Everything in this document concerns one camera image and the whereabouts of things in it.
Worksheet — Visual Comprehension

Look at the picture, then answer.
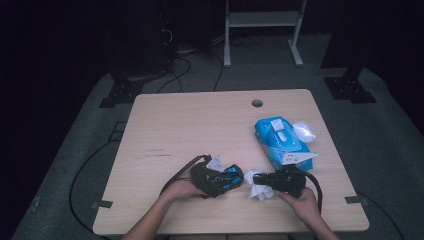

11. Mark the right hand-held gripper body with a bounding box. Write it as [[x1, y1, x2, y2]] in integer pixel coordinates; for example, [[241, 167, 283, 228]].
[[270, 152, 319, 200]]

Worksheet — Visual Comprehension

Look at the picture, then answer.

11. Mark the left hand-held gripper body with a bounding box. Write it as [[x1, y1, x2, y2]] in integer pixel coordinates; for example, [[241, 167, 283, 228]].
[[189, 153, 232, 200]]

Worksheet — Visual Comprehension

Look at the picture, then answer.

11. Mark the blue and black toy car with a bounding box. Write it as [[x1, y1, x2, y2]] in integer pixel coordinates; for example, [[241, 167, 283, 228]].
[[208, 163, 245, 192]]

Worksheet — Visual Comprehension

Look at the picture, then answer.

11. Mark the blue wet wipes pack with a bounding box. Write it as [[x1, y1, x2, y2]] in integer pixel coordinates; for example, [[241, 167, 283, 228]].
[[254, 115, 317, 172]]

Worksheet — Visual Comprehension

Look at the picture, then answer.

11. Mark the person's left hand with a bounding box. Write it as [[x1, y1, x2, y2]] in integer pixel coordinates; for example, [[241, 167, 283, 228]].
[[161, 168, 208, 203]]

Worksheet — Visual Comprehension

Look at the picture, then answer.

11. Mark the person's right hand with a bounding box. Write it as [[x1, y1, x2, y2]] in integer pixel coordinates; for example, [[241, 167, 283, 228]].
[[273, 186, 323, 224]]

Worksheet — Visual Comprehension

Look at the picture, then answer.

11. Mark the grey tape strip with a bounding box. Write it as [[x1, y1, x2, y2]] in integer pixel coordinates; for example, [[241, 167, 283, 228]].
[[344, 195, 369, 205], [92, 199, 114, 210]]

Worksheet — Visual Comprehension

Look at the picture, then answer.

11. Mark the black stand base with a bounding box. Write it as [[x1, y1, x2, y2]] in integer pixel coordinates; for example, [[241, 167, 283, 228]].
[[98, 71, 144, 109], [323, 64, 378, 104]]

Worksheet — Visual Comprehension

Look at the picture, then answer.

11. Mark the right hand-held gripper black cable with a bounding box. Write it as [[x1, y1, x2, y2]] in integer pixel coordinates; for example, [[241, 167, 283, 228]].
[[301, 169, 324, 214]]

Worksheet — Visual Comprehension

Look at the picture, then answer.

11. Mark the black floor cable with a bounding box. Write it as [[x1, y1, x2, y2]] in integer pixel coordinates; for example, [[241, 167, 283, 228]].
[[356, 191, 406, 240], [68, 133, 116, 240]]

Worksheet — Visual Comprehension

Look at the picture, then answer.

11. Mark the bundle of black cables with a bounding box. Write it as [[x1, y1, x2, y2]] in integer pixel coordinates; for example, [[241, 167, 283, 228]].
[[156, 29, 224, 94]]

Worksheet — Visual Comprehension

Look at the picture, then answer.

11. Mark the white metal table frame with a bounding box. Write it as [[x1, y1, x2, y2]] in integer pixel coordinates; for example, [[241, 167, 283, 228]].
[[223, 0, 308, 69]]

